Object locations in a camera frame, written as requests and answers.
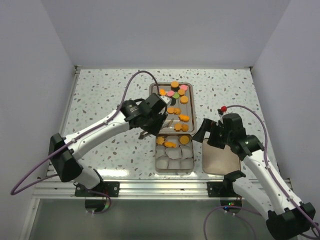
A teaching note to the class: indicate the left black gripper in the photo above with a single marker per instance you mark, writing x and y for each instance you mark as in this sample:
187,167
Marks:
155,129

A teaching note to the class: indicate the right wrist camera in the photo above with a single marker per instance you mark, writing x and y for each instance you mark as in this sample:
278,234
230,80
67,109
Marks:
222,111

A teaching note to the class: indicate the gold tin lid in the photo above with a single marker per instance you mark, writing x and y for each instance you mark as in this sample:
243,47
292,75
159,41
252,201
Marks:
216,161

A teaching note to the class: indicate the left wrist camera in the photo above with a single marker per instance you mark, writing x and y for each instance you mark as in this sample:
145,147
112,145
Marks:
166,99

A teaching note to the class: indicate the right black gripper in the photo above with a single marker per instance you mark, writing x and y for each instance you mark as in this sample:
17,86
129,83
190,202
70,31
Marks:
206,126

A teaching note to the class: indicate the pink round cookie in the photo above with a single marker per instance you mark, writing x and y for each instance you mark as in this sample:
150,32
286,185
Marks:
184,87
170,93

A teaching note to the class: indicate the pink round cookie right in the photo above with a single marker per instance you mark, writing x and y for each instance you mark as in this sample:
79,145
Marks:
184,87

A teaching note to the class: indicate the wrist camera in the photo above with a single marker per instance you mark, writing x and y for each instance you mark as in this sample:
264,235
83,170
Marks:
222,111
166,99

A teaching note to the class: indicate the orange ridged flower cookie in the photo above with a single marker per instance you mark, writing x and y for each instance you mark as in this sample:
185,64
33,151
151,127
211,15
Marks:
177,111

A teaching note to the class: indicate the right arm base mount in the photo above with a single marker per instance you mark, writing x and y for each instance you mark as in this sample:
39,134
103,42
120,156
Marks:
216,189

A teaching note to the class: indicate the orange round cookie top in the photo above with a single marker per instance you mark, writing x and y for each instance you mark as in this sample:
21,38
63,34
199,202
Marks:
174,84

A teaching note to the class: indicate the black round cookie middle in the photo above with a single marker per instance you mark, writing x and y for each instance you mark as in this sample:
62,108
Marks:
173,101

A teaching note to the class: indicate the orange dotted round cookie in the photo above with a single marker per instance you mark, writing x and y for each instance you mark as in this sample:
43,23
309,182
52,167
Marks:
184,139

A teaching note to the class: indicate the black round cookie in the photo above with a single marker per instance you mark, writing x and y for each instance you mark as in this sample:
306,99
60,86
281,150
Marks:
175,89
173,101

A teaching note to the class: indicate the orange fish cookie top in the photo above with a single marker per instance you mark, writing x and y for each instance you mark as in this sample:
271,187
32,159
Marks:
162,92

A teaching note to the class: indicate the green round cookie middle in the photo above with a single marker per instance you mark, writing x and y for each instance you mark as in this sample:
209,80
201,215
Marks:
176,95

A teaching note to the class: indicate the steel baking tray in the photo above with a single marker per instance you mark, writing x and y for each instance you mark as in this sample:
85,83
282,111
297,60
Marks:
186,109

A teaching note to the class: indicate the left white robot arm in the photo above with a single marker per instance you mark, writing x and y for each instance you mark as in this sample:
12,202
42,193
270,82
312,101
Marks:
65,151

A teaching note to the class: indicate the aluminium front rail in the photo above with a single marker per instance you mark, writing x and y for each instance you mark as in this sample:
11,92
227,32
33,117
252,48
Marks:
130,190

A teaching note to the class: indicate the orange swirl round cookie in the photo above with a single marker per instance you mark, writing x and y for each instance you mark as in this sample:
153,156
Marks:
184,127

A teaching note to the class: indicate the orange fish cookie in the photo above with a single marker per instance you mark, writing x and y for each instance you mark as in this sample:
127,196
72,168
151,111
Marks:
169,144
184,118
162,92

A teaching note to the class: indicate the gold square cookie tin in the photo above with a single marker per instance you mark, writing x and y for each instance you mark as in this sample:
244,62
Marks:
179,160

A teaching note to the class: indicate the plain orange round cookie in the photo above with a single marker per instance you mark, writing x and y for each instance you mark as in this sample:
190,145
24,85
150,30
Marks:
170,110

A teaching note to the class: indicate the pink round cookie middle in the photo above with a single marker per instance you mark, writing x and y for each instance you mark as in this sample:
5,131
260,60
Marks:
170,93

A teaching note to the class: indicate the black round cookie top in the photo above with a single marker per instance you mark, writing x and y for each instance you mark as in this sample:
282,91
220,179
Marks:
175,89

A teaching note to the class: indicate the steel serving tongs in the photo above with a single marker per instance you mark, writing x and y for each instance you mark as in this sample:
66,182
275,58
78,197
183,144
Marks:
154,131

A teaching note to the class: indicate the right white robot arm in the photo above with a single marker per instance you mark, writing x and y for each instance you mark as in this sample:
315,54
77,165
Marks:
285,214

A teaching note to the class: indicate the orange flower flat cookie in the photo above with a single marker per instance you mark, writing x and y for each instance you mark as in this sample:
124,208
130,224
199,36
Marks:
177,127

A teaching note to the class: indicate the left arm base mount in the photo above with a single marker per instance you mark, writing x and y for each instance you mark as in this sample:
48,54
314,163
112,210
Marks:
110,188

